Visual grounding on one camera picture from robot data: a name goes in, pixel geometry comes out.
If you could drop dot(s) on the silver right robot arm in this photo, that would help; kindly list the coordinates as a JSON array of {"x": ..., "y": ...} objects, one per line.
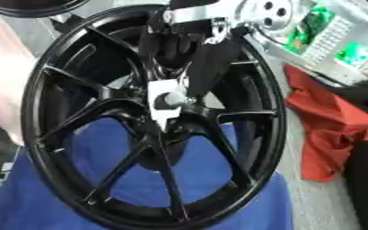
[{"x": 323, "y": 39}]

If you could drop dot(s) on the white pin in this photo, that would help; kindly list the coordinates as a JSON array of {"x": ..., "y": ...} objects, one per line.
[{"x": 163, "y": 86}]

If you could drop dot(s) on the red crumpled cloth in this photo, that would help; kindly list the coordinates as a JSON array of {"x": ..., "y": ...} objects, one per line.
[{"x": 323, "y": 125}]

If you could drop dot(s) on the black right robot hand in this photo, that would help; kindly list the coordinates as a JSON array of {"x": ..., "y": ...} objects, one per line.
[{"x": 181, "y": 45}]

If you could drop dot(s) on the black spoked wheel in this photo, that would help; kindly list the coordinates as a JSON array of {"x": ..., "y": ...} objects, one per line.
[{"x": 32, "y": 125}]

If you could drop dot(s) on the black round object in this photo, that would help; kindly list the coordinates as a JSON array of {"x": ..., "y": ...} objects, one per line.
[{"x": 30, "y": 10}]

